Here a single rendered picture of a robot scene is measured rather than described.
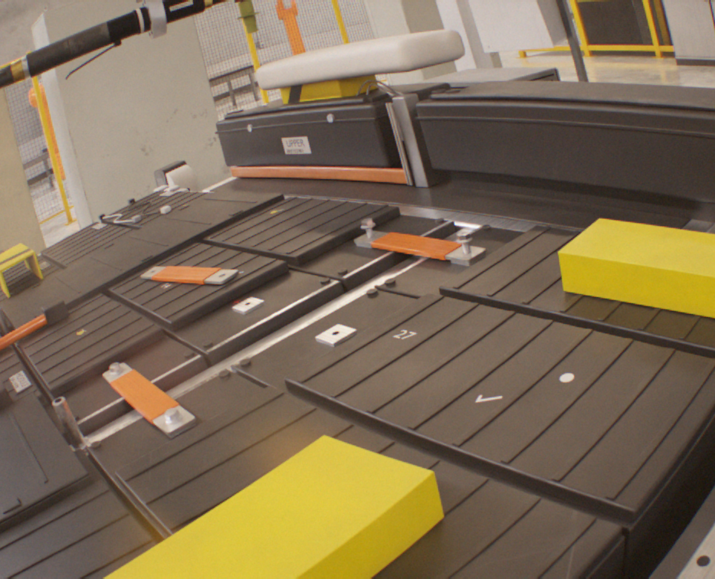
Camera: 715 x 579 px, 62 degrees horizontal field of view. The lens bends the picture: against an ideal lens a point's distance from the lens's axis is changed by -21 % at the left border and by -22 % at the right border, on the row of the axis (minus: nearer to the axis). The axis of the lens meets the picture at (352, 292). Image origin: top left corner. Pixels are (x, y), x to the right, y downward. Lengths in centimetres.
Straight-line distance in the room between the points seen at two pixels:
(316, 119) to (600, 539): 80
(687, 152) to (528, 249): 19
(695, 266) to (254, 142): 84
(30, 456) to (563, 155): 56
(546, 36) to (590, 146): 258
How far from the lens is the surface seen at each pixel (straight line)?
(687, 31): 977
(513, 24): 328
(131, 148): 505
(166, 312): 68
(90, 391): 61
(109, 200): 500
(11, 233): 491
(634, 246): 49
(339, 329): 55
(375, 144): 91
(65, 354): 69
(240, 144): 119
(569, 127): 70
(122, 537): 39
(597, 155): 69
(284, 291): 66
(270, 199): 93
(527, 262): 57
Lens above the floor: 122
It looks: 22 degrees down
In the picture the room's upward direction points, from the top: 15 degrees counter-clockwise
